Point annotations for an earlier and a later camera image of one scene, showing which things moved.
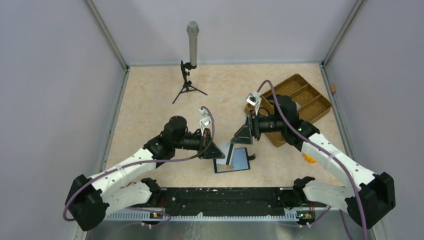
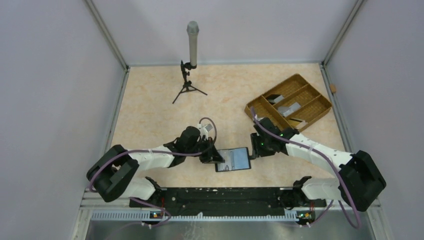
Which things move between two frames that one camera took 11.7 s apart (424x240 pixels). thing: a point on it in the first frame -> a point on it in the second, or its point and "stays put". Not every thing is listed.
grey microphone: (193, 29) stays put
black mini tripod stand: (187, 86) stays put
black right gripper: (244, 135) -> (256, 137)
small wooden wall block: (333, 88) stays put
